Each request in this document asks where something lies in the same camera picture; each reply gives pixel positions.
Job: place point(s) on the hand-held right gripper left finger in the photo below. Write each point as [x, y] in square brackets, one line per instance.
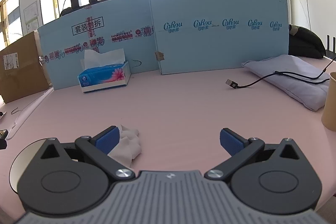
[106, 141]

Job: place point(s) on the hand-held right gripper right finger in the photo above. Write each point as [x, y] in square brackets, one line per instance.
[231, 144]

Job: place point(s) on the white tissue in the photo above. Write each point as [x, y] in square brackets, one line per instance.
[128, 146]

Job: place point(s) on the white bowl with dark rim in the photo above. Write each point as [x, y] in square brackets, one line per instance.
[23, 153]

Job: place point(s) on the blue floral tissue box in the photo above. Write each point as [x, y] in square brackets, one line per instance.
[102, 77]

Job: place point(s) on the lavender pillow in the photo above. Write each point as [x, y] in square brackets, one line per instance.
[288, 69]

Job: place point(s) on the plain blue cardboard panel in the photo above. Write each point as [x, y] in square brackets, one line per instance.
[210, 50]

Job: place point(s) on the small black device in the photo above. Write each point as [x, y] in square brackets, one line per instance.
[3, 141]

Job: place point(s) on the brown paper cup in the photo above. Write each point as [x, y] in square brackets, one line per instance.
[330, 108]

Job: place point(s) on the brown cardboard box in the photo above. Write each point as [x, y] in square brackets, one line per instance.
[21, 77]

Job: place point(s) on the blue cardboard panel red tape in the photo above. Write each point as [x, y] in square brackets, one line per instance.
[118, 19]

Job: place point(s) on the black router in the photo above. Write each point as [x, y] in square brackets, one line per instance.
[332, 44]

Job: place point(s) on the white wall notice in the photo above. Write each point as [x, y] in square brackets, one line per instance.
[31, 16]

